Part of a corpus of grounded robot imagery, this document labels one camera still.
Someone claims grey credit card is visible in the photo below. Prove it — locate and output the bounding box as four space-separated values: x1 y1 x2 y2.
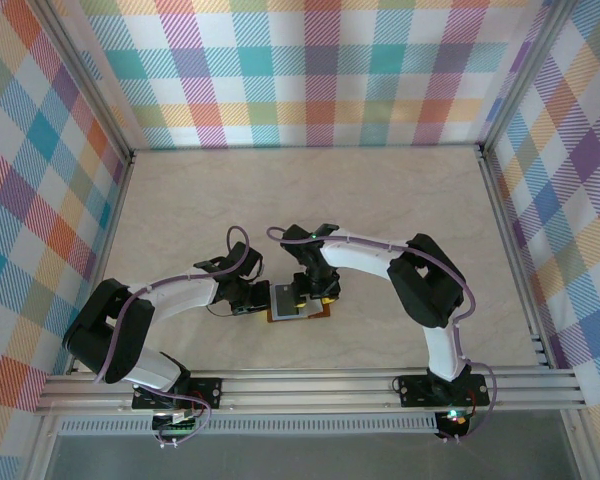
271 283 307 321

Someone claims brown leather card holder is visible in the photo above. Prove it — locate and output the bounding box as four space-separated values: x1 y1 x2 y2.
264 281 333 325

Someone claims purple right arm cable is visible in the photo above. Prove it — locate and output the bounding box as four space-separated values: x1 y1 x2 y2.
265 225 501 444

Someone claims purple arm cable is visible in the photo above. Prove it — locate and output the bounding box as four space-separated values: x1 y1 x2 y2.
265 225 501 444
93 225 254 386

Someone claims long aluminium base rail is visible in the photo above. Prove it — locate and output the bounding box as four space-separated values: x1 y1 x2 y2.
33 367 587 415

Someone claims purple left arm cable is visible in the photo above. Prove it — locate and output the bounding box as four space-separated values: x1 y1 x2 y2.
93 225 254 386

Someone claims grey slotted cable duct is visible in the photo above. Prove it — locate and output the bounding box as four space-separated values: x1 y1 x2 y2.
58 417 440 437

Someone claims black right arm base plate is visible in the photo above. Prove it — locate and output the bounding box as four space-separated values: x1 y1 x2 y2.
396 372 490 407

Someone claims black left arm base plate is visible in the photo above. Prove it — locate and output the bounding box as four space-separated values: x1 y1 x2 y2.
131 377 225 412

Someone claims aluminium side rail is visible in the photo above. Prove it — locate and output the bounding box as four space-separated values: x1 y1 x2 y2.
476 143 552 370
65 148 137 376

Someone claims aluminium corner post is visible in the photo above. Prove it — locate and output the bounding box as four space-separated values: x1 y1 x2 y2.
38 0 137 161
479 0 581 151

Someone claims short aluminium frame post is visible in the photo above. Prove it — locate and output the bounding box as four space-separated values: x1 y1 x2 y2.
562 409 600 480
24 412 64 480

